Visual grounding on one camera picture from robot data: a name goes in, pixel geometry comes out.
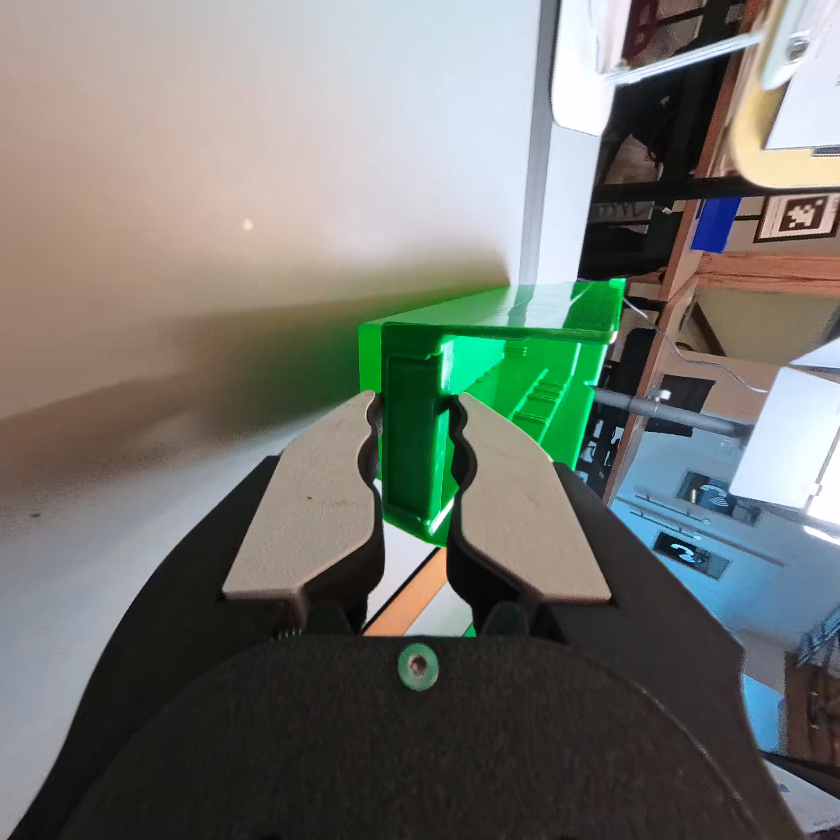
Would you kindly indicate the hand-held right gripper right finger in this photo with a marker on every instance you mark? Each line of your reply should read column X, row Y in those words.
column 525, row 525

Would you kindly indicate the blue storage box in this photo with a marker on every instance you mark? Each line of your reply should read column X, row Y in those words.
column 715, row 223

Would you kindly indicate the instruction sheet on board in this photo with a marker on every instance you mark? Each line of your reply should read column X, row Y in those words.
column 748, row 144

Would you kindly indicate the white stand rod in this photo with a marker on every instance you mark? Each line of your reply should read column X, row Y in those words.
column 689, row 56

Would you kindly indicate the metal pole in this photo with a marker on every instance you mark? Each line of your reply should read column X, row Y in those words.
column 689, row 415

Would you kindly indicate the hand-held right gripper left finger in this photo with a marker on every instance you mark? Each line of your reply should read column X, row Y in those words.
column 308, row 518

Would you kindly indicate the black-white marker sign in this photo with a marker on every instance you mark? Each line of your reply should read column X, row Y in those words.
column 804, row 216

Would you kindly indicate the printed instruction sheet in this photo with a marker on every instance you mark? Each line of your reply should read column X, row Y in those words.
column 807, row 111

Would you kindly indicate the white page holder bar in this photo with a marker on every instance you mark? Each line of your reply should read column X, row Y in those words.
column 787, row 59

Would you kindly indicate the wood-edged white desk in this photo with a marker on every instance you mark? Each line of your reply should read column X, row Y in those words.
column 407, row 597

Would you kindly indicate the green plastic bin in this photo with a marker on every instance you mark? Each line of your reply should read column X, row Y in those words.
column 407, row 426

